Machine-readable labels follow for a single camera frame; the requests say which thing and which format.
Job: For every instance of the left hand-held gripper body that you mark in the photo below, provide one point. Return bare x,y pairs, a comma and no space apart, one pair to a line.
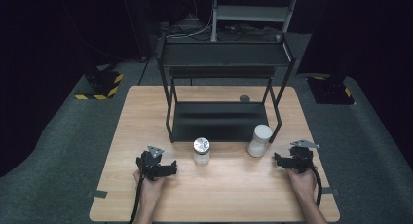
150,165

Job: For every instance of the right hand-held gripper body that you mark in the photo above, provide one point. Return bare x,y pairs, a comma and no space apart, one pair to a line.
302,157

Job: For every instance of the white waisted jar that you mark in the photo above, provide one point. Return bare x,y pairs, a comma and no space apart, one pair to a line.
260,141

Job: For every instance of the glass jar with metal lid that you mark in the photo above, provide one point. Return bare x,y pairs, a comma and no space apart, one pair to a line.
201,151

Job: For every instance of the black metal two-tier shelf rack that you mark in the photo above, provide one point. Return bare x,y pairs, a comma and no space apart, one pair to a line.
220,120

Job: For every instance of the person's left hand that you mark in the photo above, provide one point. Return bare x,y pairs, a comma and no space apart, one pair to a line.
150,189

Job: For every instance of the person's right hand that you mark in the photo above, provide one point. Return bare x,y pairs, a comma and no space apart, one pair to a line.
302,183

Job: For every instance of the grey tape strip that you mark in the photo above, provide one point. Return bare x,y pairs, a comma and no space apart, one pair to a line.
97,194
330,191

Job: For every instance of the small dark round disc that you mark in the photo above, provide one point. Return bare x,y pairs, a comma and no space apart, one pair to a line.
244,98

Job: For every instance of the black yellow striped stand base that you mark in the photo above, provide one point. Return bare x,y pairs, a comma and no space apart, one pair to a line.
102,84
331,91

